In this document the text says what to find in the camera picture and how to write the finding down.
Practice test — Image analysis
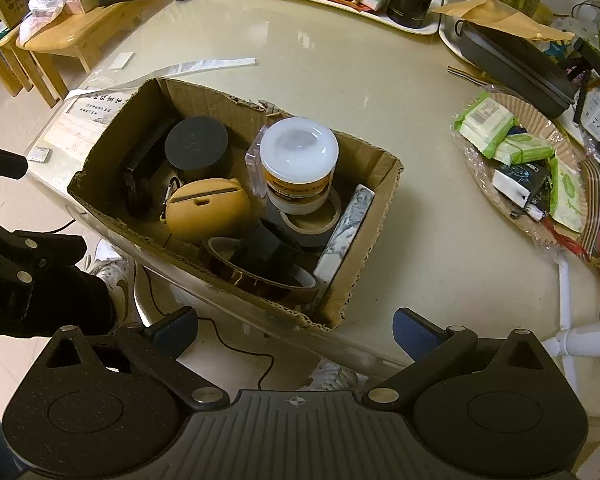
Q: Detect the round white tray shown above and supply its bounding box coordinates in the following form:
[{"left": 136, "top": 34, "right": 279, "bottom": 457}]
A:
[{"left": 438, "top": 11, "right": 481, "bottom": 61}]

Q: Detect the clear plastic bag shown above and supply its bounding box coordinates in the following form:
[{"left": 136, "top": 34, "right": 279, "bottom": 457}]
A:
[{"left": 19, "top": 0, "right": 76, "bottom": 45}]

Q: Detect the printed floral calendar card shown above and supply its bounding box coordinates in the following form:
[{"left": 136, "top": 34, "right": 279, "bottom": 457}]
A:
[{"left": 44, "top": 91, "right": 127, "bottom": 155}]

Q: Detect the cardboard box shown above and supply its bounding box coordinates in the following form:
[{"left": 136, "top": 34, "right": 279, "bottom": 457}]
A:
[{"left": 67, "top": 76, "right": 403, "bottom": 331}]

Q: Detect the white jar orange label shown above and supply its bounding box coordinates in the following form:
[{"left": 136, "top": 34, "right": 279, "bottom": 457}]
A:
[{"left": 259, "top": 117, "right": 340, "bottom": 216}]

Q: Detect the marble-pattern box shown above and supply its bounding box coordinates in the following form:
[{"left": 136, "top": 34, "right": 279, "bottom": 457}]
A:
[{"left": 312, "top": 184, "right": 377, "bottom": 293}]

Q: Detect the black tape roll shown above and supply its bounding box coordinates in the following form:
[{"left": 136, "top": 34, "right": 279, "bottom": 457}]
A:
[{"left": 262, "top": 187, "right": 343, "bottom": 250}]

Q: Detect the white pipe frame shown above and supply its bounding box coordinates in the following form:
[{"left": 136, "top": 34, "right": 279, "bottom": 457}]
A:
[{"left": 544, "top": 255, "right": 600, "bottom": 401}]

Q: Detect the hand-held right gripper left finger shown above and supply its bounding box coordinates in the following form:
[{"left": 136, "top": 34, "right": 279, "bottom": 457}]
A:
[{"left": 42, "top": 306, "right": 231, "bottom": 408}]

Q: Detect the brown paper envelope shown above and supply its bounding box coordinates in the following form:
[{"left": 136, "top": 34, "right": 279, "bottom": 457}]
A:
[{"left": 431, "top": 0, "right": 577, "bottom": 44}]

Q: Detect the black ring lid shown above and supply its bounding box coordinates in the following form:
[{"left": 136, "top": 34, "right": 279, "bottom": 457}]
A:
[{"left": 206, "top": 236, "right": 317, "bottom": 306}]

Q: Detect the small black box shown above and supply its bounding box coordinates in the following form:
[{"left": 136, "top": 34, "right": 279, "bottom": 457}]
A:
[{"left": 124, "top": 119, "right": 179, "bottom": 217}]

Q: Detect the long white paper strip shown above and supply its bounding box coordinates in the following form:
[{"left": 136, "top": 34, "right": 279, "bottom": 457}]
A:
[{"left": 66, "top": 56, "right": 259, "bottom": 102}]

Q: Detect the black camera stand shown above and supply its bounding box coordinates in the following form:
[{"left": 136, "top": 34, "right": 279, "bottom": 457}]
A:
[{"left": 560, "top": 37, "right": 600, "bottom": 126}]

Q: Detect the white usb device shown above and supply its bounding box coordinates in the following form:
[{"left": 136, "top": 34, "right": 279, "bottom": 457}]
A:
[{"left": 510, "top": 200, "right": 548, "bottom": 223}]

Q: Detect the black round can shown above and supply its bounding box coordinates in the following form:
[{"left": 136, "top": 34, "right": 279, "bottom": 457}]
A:
[{"left": 164, "top": 116, "right": 229, "bottom": 183}]

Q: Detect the white and green wipes pack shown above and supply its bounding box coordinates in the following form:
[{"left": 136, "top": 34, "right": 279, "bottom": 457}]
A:
[{"left": 452, "top": 96, "right": 517, "bottom": 159}]

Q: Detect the white square sticker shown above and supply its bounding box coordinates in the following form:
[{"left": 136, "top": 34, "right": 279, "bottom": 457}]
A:
[{"left": 103, "top": 52, "right": 134, "bottom": 72}]

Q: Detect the white gift bag black handle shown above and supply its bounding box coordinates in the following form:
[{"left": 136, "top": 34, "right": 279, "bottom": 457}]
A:
[{"left": 550, "top": 0, "right": 600, "bottom": 56}]

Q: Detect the clear plastic case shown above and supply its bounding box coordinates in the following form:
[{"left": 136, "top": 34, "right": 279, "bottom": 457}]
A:
[{"left": 245, "top": 127, "right": 272, "bottom": 197}]

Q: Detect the orange dog-face pouch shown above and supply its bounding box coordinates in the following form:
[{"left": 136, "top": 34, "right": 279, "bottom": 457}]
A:
[{"left": 160, "top": 177, "right": 253, "bottom": 247}]

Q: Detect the black zip case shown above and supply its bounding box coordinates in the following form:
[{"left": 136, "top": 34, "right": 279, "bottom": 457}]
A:
[{"left": 454, "top": 19, "right": 579, "bottom": 119}]

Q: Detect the black snack packet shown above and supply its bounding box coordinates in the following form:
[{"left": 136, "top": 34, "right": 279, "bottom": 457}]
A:
[{"left": 491, "top": 161, "right": 552, "bottom": 211}]

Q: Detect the wooden chair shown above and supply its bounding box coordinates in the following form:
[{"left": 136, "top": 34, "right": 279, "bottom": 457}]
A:
[
  {"left": 0, "top": 25, "right": 36, "bottom": 99},
  {"left": 15, "top": 0, "right": 147, "bottom": 107}
]

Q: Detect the black cable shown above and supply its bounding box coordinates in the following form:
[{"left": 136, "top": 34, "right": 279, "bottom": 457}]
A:
[{"left": 45, "top": 215, "right": 277, "bottom": 392}]

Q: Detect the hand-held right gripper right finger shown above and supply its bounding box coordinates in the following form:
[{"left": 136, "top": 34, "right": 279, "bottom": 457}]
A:
[{"left": 362, "top": 307, "right": 553, "bottom": 407}]

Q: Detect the white sneaker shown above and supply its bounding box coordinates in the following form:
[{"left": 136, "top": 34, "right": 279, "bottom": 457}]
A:
[
  {"left": 87, "top": 239, "right": 133, "bottom": 322},
  {"left": 307, "top": 359, "right": 368, "bottom": 395}
]

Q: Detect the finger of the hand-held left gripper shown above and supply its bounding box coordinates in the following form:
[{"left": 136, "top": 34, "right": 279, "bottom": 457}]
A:
[
  {"left": 0, "top": 146, "right": 29, "bottom": 179},
  {"left": 0, "top": 212, "right": 88, "bottom": 275}
]

